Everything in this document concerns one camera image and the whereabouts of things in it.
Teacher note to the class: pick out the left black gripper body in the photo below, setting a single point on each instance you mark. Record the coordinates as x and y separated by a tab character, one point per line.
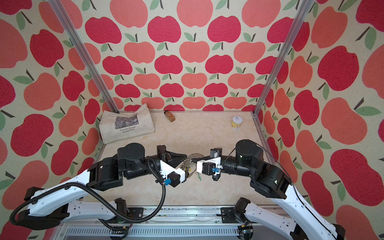
163	154

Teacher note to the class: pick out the metal key organizer plate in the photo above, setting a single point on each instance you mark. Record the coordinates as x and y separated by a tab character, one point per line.
188	166

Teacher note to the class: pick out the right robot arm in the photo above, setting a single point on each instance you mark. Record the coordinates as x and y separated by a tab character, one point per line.
303	221

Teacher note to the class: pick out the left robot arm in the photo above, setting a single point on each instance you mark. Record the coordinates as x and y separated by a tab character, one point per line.
45	209

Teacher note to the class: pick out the small amber bottle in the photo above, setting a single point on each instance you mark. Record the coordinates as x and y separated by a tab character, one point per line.
170	116

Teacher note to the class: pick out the beige printed tote bag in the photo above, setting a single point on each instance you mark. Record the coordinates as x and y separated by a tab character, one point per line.
115	127

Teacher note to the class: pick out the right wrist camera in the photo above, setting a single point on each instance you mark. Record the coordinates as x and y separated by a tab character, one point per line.
211	167

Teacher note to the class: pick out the front aluminium rail base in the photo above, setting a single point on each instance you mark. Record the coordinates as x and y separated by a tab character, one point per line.
188	223

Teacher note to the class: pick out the right aluminium frame post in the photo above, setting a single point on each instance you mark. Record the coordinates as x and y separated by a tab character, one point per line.
286	47

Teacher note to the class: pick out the aluminium frame post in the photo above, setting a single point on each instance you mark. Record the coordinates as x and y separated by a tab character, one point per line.
286	47
71	31

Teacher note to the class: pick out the left aluminium frame post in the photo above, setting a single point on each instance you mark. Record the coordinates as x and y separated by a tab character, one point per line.
71	31

